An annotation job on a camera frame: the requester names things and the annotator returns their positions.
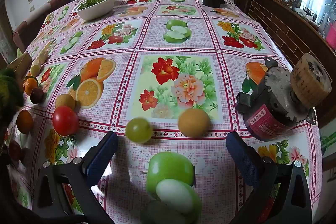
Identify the white bowl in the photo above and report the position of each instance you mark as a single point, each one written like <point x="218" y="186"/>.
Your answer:
<point x="97" y="10"/>

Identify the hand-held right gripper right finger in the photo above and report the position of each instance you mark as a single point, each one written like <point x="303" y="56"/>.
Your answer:
<point x="241" y="158"/>

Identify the red tomato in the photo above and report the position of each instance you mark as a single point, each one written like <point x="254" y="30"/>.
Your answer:
<point x="65" y="120"/>

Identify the green grape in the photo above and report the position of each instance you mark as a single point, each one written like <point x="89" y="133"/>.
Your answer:
<point x="139" y="130"/>

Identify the green apple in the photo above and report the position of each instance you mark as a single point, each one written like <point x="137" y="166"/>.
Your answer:
<point x="168" y="169"/>

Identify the dark red date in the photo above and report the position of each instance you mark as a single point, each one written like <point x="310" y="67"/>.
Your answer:
<point x="14" y="150"/>

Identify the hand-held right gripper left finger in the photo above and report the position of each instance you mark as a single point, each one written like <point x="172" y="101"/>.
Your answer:
<point x="102" y="157"/>

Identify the orange mandarin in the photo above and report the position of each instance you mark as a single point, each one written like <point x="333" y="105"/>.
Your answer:
<point x="25" y="121"/>
<point x="30" y="85"/>

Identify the round brown pear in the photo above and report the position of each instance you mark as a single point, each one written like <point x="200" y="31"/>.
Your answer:
<point x="194" y="123"/>

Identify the brown chair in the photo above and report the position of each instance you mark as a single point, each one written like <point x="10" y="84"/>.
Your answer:
<point x="39" y="19"/>

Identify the cardboard box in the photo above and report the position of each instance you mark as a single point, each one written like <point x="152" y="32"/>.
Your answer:
<point x="18" y="64"/>

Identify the wooden cabinet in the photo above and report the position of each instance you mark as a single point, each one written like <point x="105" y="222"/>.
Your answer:
<point x="283" y="22"/>

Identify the fruit and flower printed tablecloth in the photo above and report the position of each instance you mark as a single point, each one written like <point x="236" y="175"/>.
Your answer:
<point x="157" y="40"/>

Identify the motor with wooden wheel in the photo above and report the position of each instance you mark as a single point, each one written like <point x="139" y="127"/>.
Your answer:
<point x="275" y="103"/>

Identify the green fuzzy cloth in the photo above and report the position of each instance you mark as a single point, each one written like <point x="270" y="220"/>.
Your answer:
<point x="10" y="90"/>

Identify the green apple half white flesh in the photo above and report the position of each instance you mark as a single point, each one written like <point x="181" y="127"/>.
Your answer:
<point x="173" y="195"/>

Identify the pale yellow sugarcane piece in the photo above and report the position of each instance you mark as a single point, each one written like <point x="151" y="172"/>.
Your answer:
<point x="43" y="56"/>
<point x="35" y="67"/>

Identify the tan round fruit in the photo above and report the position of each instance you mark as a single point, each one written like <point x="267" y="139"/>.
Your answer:
<point x="65" y="101"/>

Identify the pink container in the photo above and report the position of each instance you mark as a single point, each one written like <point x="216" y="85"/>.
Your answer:
<point x="331" y="36"/>

